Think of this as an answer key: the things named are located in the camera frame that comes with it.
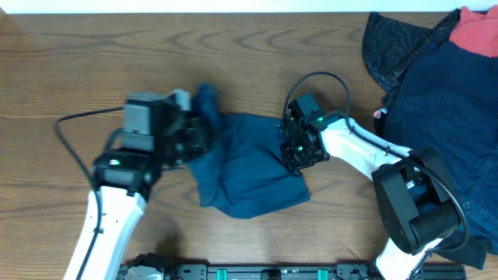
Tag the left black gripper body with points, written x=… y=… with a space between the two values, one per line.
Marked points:
x=180 y=145

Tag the red garment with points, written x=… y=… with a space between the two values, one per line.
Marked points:
x=476 y=32

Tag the black mounting rail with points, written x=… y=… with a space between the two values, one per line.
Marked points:
x=154 y=266

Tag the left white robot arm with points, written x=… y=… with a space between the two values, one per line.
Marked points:
x=121 y=182

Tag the black patterned garment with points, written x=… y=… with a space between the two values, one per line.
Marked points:
x=390 y=46

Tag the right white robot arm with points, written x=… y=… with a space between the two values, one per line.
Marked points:
x=418 y=205

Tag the dark blue shorts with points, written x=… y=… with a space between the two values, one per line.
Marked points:
x=242 y=175

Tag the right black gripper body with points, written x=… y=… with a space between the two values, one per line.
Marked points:
x=298 y=157

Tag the navy blue button shirt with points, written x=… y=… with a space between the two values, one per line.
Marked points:
x=447 y=100

